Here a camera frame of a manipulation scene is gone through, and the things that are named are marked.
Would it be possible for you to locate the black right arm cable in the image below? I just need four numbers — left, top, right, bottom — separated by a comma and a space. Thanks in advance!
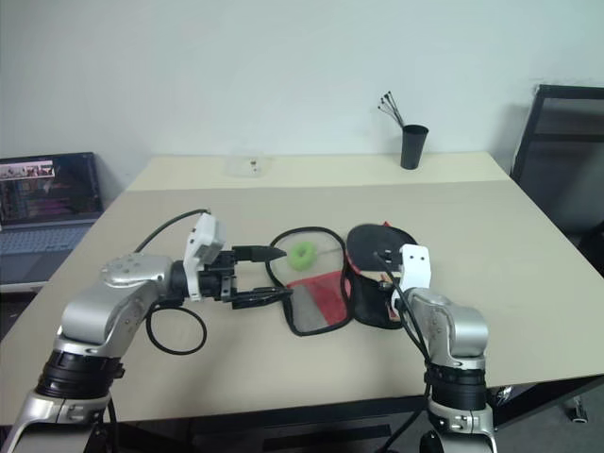
374, 252, 433, 453

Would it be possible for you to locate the black mesh office chair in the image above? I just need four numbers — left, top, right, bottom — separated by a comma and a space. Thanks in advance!
508, 83, 604, 240

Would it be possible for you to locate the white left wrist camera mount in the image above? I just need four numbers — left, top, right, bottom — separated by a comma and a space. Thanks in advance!
182, 212, 228, 302

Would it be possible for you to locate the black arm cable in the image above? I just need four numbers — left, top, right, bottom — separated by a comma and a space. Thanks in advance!
133, 209, 212, 356
374, 252, 433, 453

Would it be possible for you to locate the dark rounded shape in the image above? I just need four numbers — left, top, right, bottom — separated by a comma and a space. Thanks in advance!
418, 430, 444, 453

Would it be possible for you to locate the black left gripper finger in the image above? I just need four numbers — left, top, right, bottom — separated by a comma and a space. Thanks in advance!
233, 243, 288, 264
232, 286, 294, 311

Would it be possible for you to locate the clear plastic container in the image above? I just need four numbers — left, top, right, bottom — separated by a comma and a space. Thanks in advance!
223, 155, 276, 179

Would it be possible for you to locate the table caster wheel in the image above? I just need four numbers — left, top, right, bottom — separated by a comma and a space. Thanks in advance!
567, 396, 589, 424

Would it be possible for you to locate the open laptop computer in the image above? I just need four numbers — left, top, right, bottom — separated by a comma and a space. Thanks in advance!
0, 151, 106, 286

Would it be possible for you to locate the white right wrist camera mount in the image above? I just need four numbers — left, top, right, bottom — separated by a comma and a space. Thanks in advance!
388, 243, 434, 309

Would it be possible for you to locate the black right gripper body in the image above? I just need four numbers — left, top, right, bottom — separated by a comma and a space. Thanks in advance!
375, 248, 404, 284

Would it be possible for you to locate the black-rimmed mesh paddle case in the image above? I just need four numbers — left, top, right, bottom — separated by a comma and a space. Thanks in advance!
265, 226, 353, 338

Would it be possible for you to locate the black table frame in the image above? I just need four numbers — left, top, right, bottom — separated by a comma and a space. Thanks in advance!
488, 370, 604, 428

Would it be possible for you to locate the black plastic cup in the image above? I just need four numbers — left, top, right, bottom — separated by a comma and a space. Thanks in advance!
399, 124, 430, 171

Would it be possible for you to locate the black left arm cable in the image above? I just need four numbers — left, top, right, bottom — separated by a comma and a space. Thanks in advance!
133, 209, 212, 356

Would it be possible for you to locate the green foam ring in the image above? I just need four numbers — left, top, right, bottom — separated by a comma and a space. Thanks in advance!
288, 241, 319, 273

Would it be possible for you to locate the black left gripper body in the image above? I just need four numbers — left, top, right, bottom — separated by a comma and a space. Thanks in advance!
199, 249, 240, 310

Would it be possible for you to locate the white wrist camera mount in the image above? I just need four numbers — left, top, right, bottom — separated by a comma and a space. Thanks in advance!
182, 212, 228, 302
388, 243, 434, 309

